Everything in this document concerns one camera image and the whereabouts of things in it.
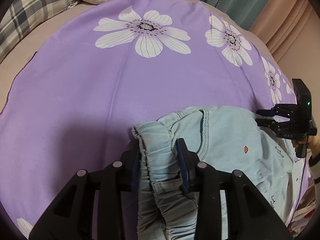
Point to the plaid pillow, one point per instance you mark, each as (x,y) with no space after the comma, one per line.
(25,15)

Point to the purple floral bed sheet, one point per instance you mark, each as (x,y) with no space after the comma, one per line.
(120,64)

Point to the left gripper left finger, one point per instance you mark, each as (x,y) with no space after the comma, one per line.
(70,214)

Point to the light blue strawberry pants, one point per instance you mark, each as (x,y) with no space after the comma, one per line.
(227,138)

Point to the pink curtain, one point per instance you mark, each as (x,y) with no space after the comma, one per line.
(285,23)

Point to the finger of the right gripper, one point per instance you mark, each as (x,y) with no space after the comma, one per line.
(279,128)
(280,109)

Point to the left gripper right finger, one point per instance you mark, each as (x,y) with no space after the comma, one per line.
(249,215)

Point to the person's right hand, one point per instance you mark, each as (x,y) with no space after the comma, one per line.
(312,143)

